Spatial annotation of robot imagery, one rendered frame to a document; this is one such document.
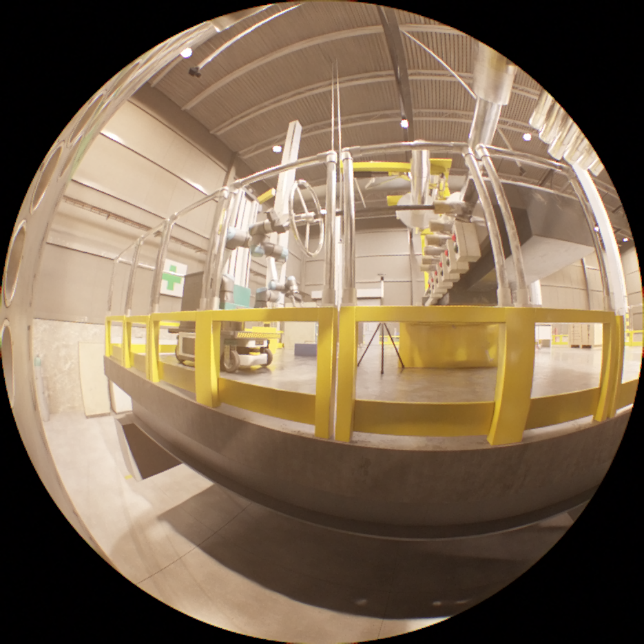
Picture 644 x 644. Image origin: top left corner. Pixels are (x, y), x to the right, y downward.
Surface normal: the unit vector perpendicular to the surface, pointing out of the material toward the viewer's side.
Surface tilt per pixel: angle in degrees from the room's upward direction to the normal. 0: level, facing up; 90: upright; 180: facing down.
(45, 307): 90
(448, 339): 90
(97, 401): 90
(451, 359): 90
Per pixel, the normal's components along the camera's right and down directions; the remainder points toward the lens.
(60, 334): 0.94, 0.00
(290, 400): -0.34, -0.07
